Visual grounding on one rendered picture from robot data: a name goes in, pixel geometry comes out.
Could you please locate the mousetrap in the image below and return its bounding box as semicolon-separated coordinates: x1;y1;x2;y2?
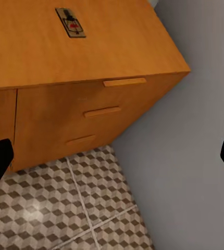
55;7;86;38

